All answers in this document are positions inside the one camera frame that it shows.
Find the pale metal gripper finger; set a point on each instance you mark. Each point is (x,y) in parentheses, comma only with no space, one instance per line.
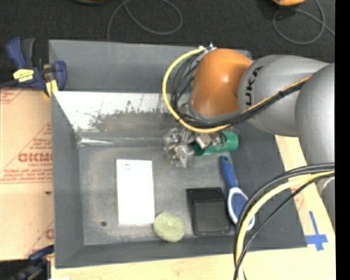
(174,139)
(182,156)

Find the green cylinder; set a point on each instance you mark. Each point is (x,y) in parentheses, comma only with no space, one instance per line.
(229,143)

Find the blue and white brush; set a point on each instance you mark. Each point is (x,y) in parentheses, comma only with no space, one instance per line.
(229,174)

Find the white flat box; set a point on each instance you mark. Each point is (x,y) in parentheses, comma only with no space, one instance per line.
(135,191)

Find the pale green round sponge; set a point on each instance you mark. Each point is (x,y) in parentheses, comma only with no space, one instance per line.
(169,227)

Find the grey metal bin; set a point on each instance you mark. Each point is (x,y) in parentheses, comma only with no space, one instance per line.
(105,69)

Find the brown cardboard board red print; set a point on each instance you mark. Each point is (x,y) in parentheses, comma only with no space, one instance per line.
(23,209)

